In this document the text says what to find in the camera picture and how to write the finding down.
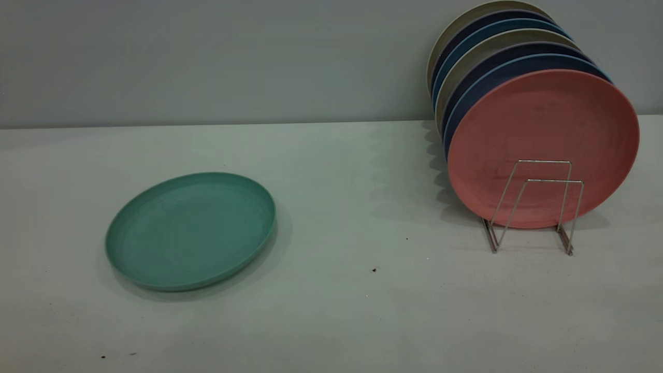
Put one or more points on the green round plate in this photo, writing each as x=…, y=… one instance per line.
x=191, y=233

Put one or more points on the dark purple round plate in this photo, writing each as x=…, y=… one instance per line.
x=469, y=83
x=449, y=44

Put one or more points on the beige round plate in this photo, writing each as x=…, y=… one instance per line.
x=461, y=67
x=456, y=26

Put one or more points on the teal blue round plate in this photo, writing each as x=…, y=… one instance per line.
x=450, y=57

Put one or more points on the pink round plate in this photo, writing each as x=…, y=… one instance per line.
x=544, y=129

